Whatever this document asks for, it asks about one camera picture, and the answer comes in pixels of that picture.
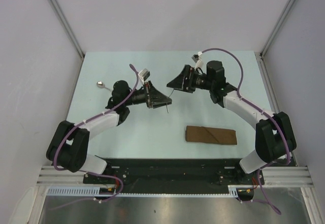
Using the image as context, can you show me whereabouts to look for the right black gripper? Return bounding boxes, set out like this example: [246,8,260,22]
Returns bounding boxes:
[167,65,214,93]

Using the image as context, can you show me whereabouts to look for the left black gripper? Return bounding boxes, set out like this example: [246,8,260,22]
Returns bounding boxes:
[123,81,171,109]

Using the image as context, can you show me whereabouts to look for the spoon with wooden handle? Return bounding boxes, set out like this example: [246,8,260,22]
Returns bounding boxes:
[96,81,112,91]

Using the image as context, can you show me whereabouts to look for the brown cloth napkin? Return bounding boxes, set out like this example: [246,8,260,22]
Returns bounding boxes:
[185,125,237,145]

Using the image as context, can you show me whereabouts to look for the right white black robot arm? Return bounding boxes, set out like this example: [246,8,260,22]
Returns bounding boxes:
[167,60,297,184]

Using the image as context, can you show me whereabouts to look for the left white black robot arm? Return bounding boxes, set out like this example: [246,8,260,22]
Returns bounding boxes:
[46,80,172,183]

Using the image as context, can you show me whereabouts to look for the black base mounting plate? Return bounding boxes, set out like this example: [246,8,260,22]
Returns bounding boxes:
[83,159,265,195]

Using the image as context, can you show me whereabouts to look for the right side aluminium rail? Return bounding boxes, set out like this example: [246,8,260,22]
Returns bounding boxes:
[255,52,294,158]

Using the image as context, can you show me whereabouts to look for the aluminium rail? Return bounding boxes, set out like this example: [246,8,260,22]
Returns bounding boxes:
[37,166,314,187]
[255,52,294,158]

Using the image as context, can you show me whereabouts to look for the light blue cable duct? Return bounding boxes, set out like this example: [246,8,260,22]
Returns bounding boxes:
[48,184,241,198]

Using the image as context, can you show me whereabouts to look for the left aluminium frame post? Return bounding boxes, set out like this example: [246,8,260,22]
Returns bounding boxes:
[48,0,85,60]

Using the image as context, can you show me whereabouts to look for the aluminium frame post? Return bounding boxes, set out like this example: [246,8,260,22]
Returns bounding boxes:
[259,0,297,57]
[48,0,85,60]

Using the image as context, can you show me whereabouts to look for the front aluminium rail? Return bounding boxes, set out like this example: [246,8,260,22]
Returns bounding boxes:
[37,166,314,187]

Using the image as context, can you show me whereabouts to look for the right aluminium frame post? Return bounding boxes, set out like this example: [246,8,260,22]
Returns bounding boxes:
[259,0,297,57]

